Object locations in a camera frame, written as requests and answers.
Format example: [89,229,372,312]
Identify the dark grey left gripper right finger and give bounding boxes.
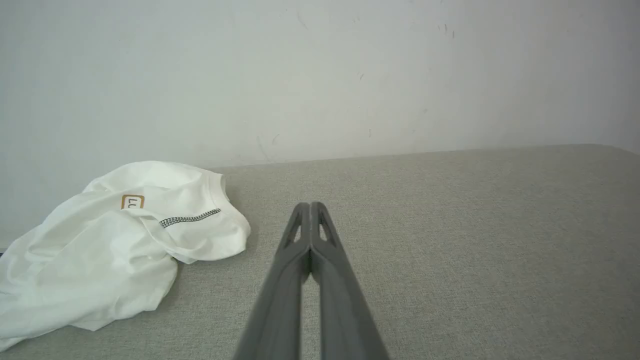
[310,202,390,360]

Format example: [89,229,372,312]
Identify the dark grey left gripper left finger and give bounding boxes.
[234,202,312,360]

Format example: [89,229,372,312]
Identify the white long-sleeve shirt with logo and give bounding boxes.
[0,160,252,352]

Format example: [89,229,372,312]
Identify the grey fabric sofa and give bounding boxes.
[0,144,640,360]

